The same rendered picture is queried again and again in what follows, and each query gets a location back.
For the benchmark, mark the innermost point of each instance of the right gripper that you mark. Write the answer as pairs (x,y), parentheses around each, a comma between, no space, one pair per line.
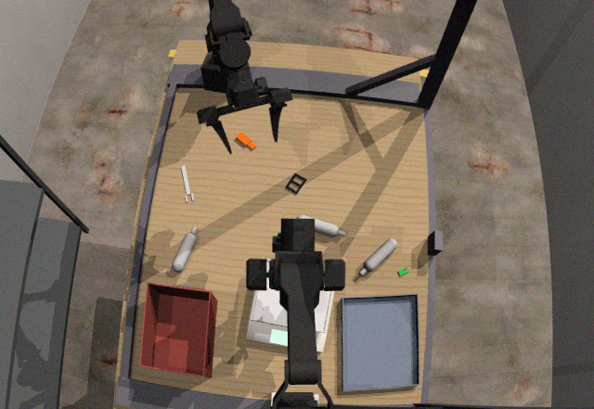
(276,98)

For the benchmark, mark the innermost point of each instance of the grey open-ended spanner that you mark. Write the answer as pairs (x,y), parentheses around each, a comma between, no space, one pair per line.
(184,171)

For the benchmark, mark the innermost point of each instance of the red open box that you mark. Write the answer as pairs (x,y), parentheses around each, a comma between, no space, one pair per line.
(174,330)

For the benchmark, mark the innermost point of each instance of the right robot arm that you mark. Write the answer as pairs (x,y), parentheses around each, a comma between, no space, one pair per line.
(227,22)

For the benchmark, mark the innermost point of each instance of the dark grey metal post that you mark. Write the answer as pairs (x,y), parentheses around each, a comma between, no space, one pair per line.
(439,64)

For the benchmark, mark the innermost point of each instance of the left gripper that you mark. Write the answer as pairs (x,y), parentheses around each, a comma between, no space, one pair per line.
(256,275)

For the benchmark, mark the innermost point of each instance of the grey bottle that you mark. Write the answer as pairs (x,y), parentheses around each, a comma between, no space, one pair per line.
(184,251)
(324,228)

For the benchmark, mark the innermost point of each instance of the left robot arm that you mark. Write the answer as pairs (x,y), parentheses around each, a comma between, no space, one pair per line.
(299,280)

